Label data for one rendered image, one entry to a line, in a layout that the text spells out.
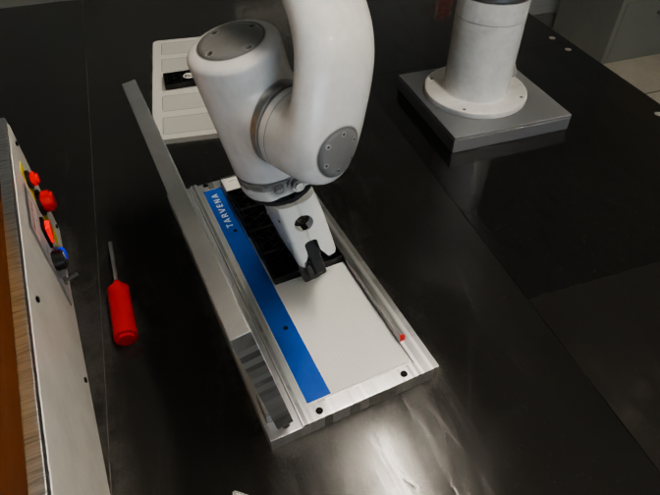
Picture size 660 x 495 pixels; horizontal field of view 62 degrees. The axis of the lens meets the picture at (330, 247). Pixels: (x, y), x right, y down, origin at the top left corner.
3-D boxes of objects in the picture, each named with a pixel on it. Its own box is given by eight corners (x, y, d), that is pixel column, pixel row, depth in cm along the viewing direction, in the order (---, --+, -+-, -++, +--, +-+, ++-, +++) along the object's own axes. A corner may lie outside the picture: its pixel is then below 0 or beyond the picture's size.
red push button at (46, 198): (60, 216, 71) (51, 196, 68) (44, 221, 70) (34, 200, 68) (57, 201, 73) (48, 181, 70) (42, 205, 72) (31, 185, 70)
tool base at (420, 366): (436, 376, 64) (441, 358, 62) (271, 450, 58) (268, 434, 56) (291, 169, 92) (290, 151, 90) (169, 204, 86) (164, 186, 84)
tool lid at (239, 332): (250, 330, 43) (229, 341, 43) (297, 427, 57) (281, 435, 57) (135, 79, 71) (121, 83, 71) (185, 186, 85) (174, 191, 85)
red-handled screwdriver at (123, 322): (140, 343, 68) (136, 329, 66) (118, 351, 67) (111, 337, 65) (123, 247, 80) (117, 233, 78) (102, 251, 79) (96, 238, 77)
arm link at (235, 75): (334, 150, 55) (275, 120, 60) (305, 28, 45) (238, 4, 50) (273, 200, 52) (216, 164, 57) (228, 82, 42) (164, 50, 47)
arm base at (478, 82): (489, 62, 113) (511, -35, 100) (547, 107, 100) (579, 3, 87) (407, 78, 108) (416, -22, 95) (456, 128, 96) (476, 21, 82)
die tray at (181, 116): (303, 127, 101) (303, 122, 101) (153, 145, 97) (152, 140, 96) (272, 33, 129) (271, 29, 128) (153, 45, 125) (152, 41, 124)
